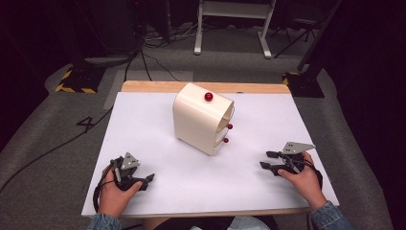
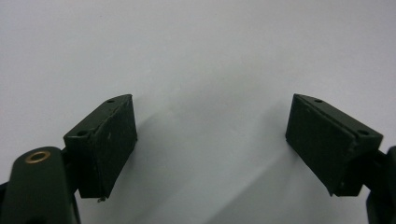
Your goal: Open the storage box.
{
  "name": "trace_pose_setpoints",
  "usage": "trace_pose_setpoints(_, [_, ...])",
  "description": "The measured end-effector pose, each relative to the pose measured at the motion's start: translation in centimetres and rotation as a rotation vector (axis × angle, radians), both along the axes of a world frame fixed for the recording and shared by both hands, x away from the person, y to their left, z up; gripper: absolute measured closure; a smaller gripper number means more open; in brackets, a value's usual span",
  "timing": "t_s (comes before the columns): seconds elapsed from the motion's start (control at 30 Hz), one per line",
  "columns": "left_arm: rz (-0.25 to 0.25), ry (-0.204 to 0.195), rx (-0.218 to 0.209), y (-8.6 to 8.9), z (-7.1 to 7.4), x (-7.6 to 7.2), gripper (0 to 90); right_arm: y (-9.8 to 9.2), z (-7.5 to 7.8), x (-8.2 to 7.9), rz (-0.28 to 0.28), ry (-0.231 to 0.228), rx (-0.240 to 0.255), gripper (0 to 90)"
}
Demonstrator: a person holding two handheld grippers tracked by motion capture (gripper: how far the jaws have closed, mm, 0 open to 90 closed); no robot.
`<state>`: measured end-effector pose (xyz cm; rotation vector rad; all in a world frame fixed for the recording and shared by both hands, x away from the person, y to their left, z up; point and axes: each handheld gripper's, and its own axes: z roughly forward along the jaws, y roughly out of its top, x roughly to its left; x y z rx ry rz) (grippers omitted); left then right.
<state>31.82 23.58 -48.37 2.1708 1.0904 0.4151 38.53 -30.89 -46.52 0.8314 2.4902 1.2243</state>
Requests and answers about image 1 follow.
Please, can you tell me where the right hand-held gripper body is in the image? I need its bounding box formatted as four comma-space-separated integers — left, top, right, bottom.
270, 141, 317, 176

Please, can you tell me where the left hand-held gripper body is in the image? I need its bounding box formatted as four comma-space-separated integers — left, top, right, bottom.
110, 151, 147, 193

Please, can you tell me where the person's left hand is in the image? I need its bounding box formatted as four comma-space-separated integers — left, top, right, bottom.
98, 166, 145, 219

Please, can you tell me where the person's right hand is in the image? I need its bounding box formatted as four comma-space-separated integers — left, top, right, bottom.
277, 150, 328, 211

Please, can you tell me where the white table sheet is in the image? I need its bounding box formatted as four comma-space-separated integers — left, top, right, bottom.
80, 91, 340, 218

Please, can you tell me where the cream drawer cabinet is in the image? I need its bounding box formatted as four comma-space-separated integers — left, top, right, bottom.
171, 81, 236, 157

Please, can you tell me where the black stand with base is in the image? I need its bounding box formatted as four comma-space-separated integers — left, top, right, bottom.
282, 0, 344, 99

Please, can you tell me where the black yellow striped stand base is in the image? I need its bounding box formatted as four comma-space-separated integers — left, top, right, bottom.
54, 62, 107, 95

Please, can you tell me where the black tripod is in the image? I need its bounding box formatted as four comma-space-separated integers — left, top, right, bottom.
270, 17, 322, 59

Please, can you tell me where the right hand-held gripper cable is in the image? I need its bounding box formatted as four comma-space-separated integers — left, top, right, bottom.
300, 158, 324, 190

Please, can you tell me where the hand-held gripper cable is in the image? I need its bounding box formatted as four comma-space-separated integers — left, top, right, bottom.
92, 158, 117, 214
300, 158, 324, 190

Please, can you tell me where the left hand-held gripper cable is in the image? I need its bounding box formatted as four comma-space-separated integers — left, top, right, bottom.
92, 158, 117, 214

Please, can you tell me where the long black floor cable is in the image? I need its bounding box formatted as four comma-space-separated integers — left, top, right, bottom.
0, 104, 115, 195

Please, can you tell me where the thin black floor cable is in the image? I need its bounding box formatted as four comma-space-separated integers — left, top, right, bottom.
140, 49, 181, 82

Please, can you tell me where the white metal table frame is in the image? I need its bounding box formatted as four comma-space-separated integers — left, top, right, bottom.
193, 0, 278, 59

